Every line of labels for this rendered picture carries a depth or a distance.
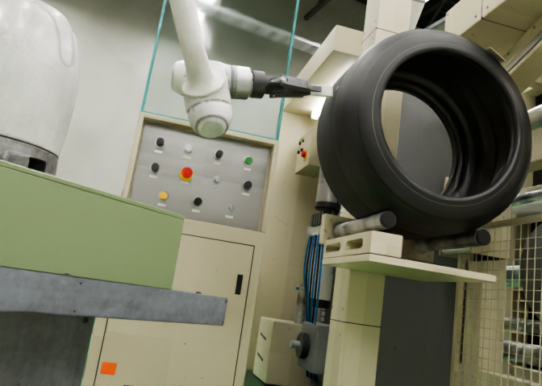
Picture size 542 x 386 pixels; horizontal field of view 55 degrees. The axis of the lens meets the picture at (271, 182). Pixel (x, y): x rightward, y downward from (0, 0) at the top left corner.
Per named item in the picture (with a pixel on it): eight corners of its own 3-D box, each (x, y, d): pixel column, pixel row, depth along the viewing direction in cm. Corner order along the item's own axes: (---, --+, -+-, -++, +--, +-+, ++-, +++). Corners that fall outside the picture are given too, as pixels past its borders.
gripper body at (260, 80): (252, 64, 139) (286, 68, 141) (247, 76, 147) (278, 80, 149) (252, 91, 137) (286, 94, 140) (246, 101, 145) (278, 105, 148)
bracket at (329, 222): (318, 243, 167) (322, 213, 169) (429, 263, 175) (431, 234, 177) (322, 242, 164) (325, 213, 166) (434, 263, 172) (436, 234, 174)
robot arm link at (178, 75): (224, 89, 148) (228, 114, 138) (169, 84, 144) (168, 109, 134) (230, 55, 141) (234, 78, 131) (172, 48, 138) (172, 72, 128)
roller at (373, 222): (332, 237, 166) (334, 223, 167) (345, 239, 167) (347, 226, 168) (380, 226, 133) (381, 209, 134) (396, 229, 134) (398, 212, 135)
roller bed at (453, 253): (438, 255, 190) (444, 176, 197) (473, 261, 193) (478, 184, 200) (471, 252, 172) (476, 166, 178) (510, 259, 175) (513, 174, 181)
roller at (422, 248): (411, 251, 172) (412, 237, 173) (423, 253, 173) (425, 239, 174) (476, 244, 138) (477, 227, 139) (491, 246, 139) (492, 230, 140)
